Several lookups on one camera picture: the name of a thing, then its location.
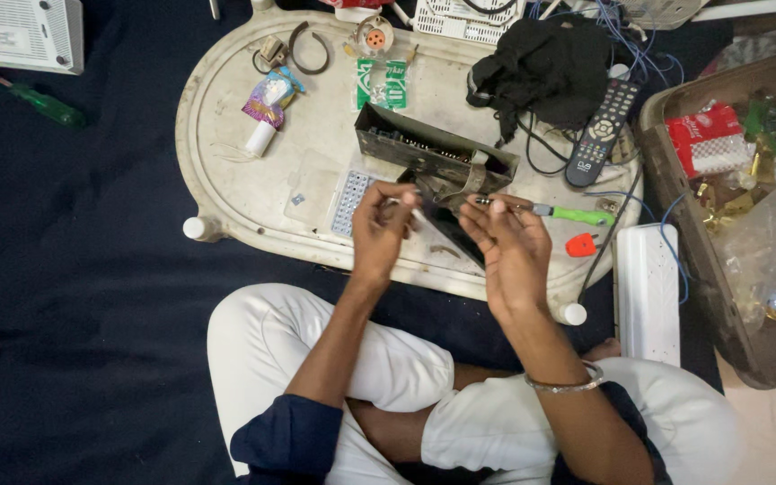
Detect person's right hand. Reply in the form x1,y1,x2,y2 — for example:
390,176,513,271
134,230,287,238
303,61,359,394
458,195,552,326

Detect person's left hand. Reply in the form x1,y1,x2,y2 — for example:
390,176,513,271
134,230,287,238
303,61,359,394
350,181,424,284

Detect small white plastic piece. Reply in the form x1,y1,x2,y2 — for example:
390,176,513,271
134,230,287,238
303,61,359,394
388,197,427,225

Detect green handled screwdriver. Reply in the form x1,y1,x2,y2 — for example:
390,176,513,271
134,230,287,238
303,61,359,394
474,195,617,229

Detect orange plug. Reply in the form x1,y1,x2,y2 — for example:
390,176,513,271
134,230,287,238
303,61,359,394
565,232,601,258

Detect black flat cover panel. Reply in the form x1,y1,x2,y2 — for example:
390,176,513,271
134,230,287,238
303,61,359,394
397,168,491,272

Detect dark metal device chassis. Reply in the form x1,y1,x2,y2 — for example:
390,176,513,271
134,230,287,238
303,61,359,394
353,102,521,205

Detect white oval plastic table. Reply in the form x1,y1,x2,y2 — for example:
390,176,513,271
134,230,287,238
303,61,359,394
174,3,645,327

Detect white power strip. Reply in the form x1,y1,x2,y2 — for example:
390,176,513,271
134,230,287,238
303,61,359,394
615,223,683,369

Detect white trousers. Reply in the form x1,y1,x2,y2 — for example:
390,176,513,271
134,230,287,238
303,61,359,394
206,283,746,485

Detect white plastic cylinder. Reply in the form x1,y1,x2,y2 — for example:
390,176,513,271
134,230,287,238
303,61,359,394
244,120,278,159

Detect green and white packet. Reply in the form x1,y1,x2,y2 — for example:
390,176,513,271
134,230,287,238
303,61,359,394
352,57,409,113

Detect black remote control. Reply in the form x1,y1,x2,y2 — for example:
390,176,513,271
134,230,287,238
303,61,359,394
564,79,643,189

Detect purple foil packet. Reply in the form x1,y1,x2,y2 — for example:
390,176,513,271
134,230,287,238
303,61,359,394
241,65,306,130

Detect black cloth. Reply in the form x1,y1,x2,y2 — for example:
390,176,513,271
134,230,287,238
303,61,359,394
466,16,617,148

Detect clear round orange socket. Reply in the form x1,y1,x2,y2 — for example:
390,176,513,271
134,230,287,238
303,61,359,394
345,15,396,60

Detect dark blue shirt sleeve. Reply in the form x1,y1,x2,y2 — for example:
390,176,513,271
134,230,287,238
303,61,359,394
229,394,345,485

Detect brown case with clutter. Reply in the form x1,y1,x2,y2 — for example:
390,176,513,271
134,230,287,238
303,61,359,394
636,39,776,391

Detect white vented plastic box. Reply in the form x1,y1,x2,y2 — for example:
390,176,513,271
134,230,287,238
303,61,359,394
413,0,528,46

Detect red and white container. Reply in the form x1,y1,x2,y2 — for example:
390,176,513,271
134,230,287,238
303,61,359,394
319,0,396,24

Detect dark blue floor cloth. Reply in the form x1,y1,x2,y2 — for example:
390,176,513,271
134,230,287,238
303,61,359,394
0,0,732,485

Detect transparent green screwdriver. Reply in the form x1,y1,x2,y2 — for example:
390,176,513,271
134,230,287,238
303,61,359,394
0,55,87,130

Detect white router box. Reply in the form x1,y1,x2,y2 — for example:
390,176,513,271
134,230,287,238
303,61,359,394
0,0,85,75

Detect black cable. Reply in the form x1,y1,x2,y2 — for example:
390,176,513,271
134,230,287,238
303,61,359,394
575,165,644,305

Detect silver bracelet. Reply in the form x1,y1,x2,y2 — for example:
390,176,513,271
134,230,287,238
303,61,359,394
524,360,605,394

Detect blue cable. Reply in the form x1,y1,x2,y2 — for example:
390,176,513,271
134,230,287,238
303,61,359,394
582,190,691,306

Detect black curved strap ring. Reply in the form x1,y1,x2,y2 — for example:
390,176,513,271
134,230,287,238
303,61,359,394
288,21,331,75

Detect small beige switch part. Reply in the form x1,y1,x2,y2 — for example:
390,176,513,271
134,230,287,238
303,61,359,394
252,35,289,75

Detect bundle of blue wires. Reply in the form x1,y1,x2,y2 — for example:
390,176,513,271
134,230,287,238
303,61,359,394
528,0,687,88

